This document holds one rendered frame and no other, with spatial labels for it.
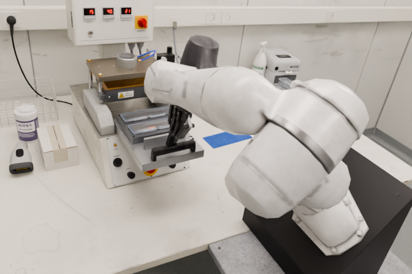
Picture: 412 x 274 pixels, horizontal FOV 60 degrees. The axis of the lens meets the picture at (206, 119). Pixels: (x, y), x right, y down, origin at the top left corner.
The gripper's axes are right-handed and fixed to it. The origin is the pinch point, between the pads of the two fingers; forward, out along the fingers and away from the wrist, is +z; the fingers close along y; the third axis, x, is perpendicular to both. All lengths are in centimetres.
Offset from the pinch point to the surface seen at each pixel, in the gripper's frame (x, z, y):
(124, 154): -8.7, 23.1, -12.8
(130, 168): -7.2, 27.0, -8.9
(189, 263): 29, 105, 12
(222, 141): 40, 35, -16
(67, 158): -26.3, 33.9, -23.7
